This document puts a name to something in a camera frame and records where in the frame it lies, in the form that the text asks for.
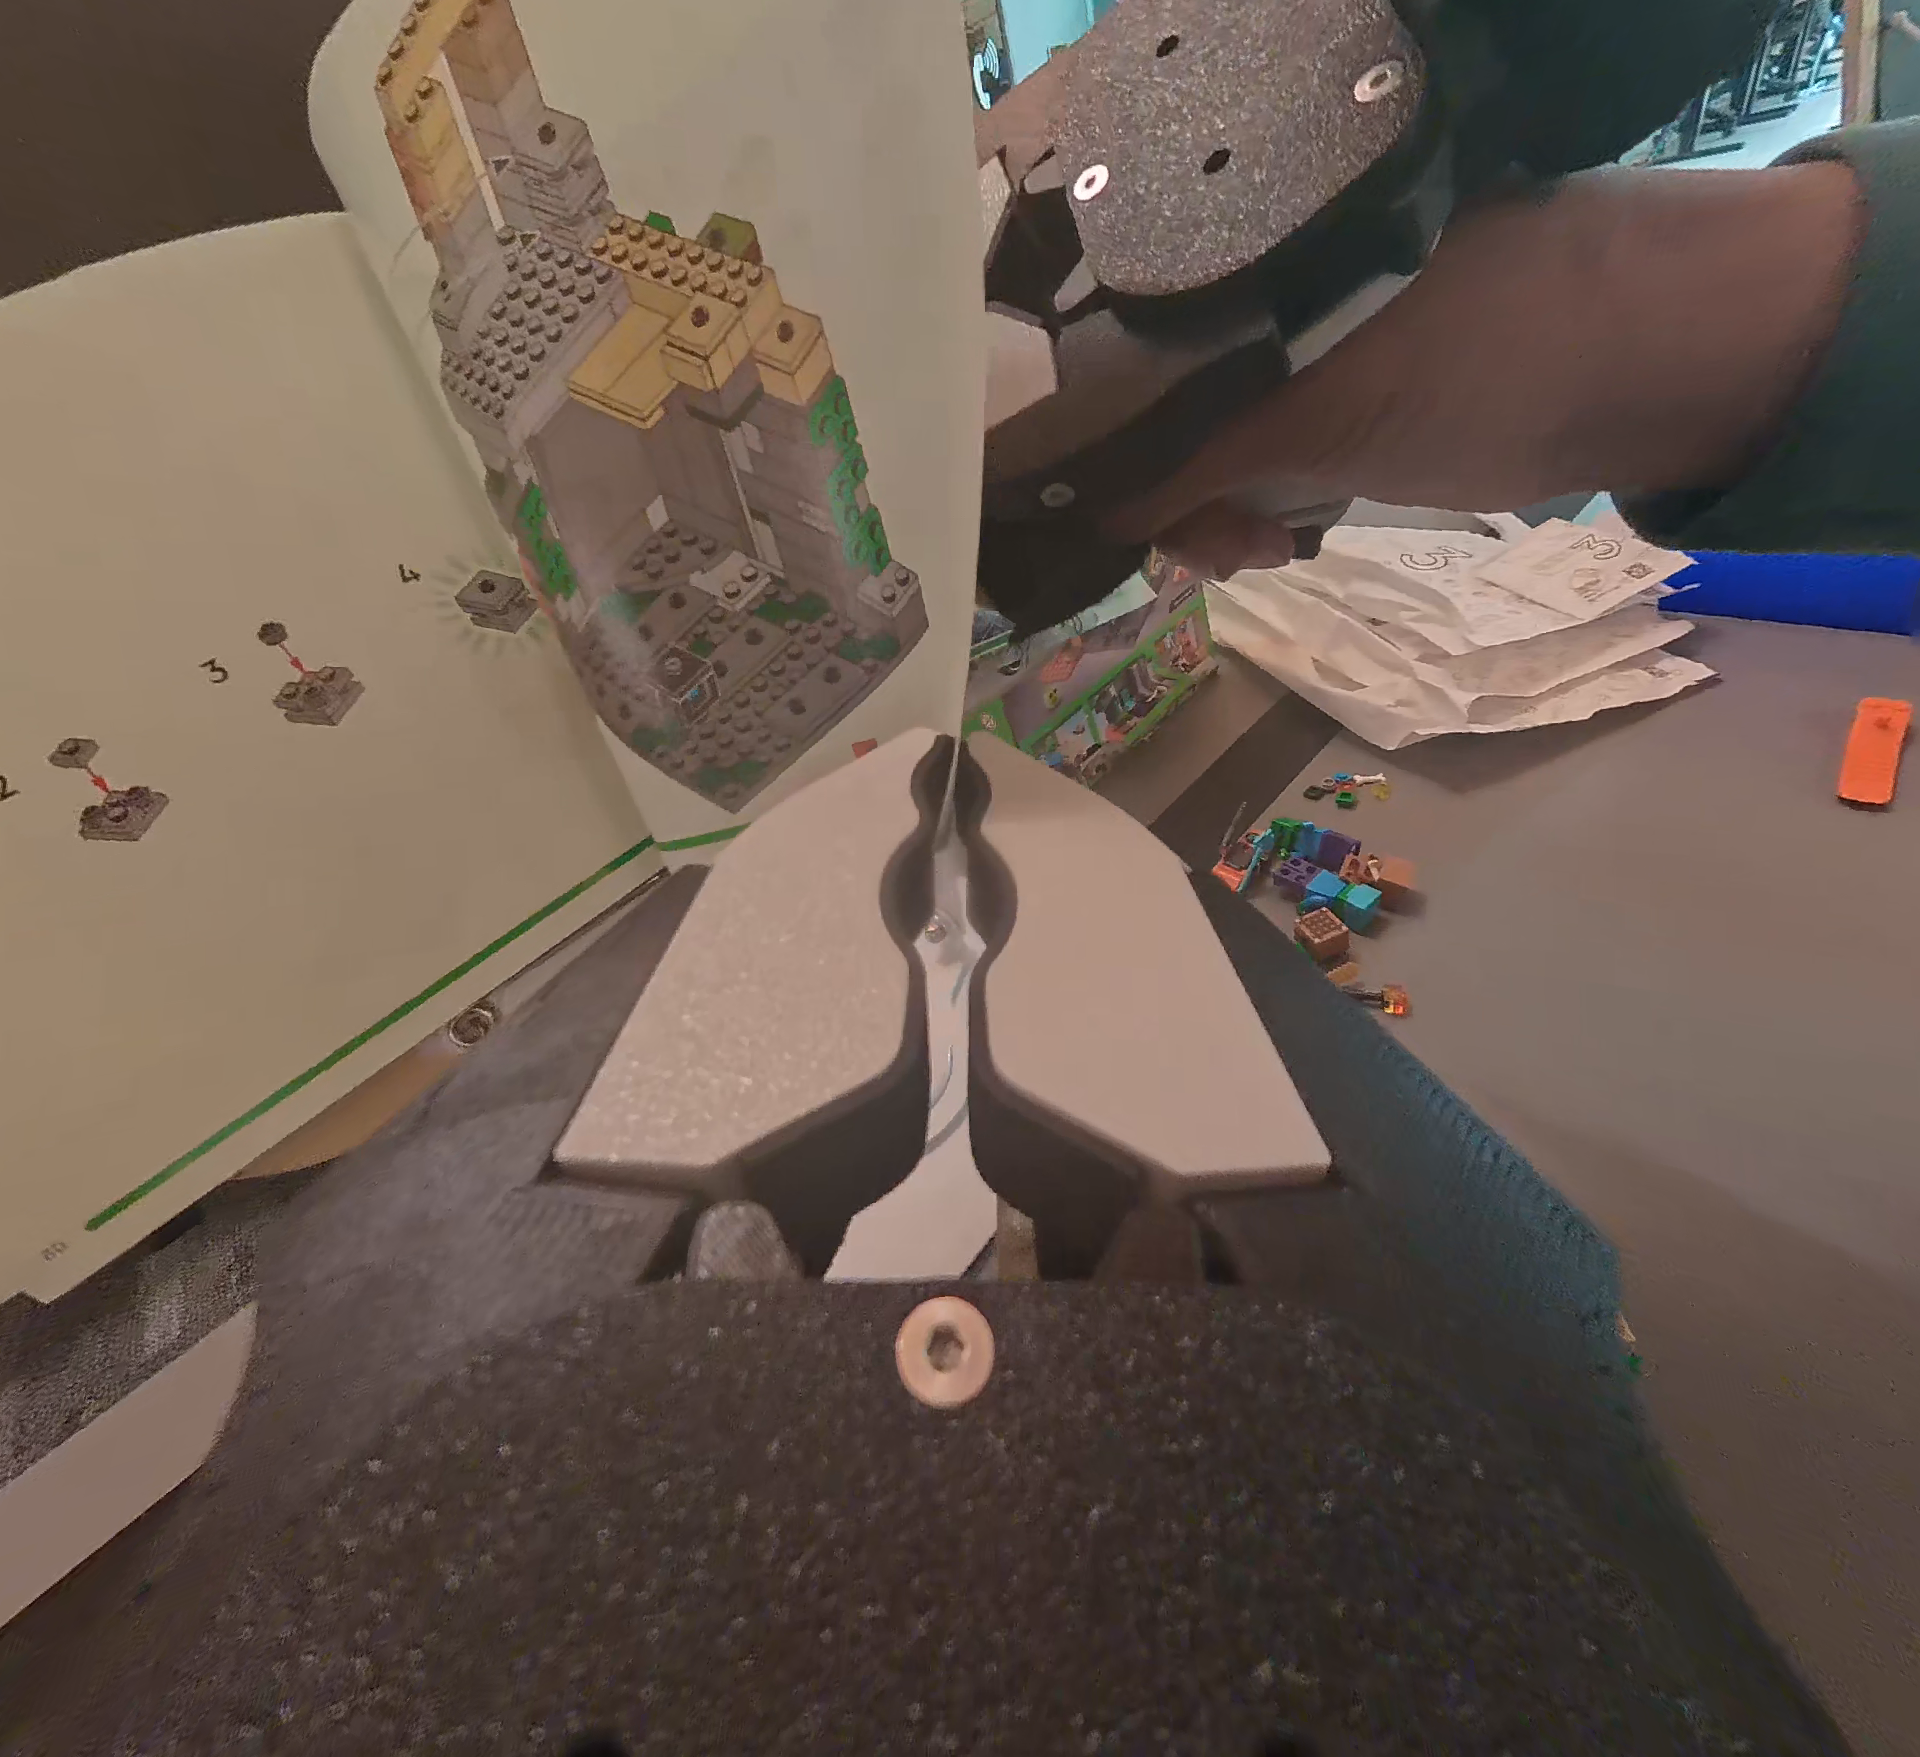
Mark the open instruction booklet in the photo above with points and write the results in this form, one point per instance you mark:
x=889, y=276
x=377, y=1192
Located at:
x=226, y=467

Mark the person's right hand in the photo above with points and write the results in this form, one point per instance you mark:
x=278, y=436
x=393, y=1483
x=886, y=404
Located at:
x=1575, y=347

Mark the orange toy figure blue pickaxe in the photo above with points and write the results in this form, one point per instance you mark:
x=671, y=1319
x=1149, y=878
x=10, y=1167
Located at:
x=1238, y=868

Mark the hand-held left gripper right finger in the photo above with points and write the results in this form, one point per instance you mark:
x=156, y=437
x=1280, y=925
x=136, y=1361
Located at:
x=1139, y=1023

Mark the black backdrop board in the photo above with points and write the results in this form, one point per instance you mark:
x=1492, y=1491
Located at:
x=181, y=32

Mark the green toy set box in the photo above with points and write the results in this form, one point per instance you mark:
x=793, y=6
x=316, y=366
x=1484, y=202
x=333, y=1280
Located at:
x=1112, y=691

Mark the small torch toy piece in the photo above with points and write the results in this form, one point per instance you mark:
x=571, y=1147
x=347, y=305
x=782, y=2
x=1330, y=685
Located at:
x=1395, y=999

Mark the brown small stud brick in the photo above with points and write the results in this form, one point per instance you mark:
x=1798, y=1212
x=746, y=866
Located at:
x=1318, y=933

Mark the orange brick separator tool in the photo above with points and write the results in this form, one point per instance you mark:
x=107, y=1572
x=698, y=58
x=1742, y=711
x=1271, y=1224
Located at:
x=1876, y=752

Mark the white paper bag pile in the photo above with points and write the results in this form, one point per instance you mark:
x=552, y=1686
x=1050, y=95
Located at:
x=1425, y=648

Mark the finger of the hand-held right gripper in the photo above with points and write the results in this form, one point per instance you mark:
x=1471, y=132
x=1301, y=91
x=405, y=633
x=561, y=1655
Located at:
x=1022, y=374

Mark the green purple toy figure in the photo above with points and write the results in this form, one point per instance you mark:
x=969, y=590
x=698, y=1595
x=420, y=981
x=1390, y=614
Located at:
x=1318, y=872

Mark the blue plastic bin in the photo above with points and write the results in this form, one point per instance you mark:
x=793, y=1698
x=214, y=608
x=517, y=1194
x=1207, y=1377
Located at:
x=1801, y=584

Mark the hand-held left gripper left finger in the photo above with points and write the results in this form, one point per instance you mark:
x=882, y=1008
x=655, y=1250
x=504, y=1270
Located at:
x=752, y=1023

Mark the brown toy figure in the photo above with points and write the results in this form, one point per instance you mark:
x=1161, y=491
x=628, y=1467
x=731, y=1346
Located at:
x=1393, y=879

